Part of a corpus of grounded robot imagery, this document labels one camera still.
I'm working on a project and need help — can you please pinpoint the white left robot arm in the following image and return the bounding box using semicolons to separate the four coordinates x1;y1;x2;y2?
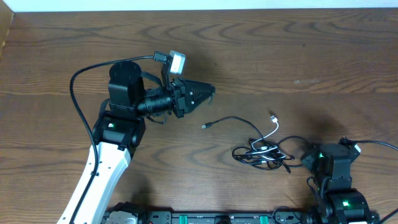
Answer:
59;60;215;223

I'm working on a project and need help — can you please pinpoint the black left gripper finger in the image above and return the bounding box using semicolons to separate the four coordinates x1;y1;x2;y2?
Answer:
183;80;215;93
185;90;215;113

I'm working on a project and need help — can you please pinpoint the white usb cable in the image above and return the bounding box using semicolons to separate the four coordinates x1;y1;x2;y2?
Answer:
247;115;287;159

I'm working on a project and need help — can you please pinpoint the left camera black cable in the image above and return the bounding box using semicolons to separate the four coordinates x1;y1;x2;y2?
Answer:
68;50;170;224

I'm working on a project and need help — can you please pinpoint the black usb cable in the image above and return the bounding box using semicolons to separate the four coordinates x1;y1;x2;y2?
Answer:
201;116;312;174

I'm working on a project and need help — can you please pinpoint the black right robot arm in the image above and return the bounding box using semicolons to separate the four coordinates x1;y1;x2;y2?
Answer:
301;140;380;224

